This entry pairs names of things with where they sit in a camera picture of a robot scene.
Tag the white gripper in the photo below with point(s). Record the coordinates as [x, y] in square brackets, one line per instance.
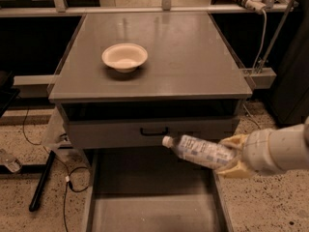
[261, 153]

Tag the blue label plastic bottle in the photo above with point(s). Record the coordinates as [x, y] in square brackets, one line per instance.
[199, 151]

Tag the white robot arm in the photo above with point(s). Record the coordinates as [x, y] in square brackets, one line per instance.
[293, 152]

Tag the grey drawer cabinet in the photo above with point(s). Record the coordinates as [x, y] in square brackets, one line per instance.
[189, 72]

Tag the open grey lower drawer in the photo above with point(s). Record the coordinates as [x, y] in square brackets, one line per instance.
[148, 189]

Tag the grey upper drawer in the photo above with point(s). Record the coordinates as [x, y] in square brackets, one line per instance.
[124, 133]

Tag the dark cabinet at right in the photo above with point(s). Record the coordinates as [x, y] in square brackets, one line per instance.
[288, 97]

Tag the white paper bowl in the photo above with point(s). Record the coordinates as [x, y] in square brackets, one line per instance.
[124, 57]

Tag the black floor bar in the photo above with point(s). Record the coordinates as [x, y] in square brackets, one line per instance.
[35, 202]

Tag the clear plastic object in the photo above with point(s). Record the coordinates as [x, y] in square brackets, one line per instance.
[10, 161]

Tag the black drawer handle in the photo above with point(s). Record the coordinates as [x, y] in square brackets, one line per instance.
[163, 132]

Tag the grey metal rail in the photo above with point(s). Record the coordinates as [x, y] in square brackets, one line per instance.
[33, 12]

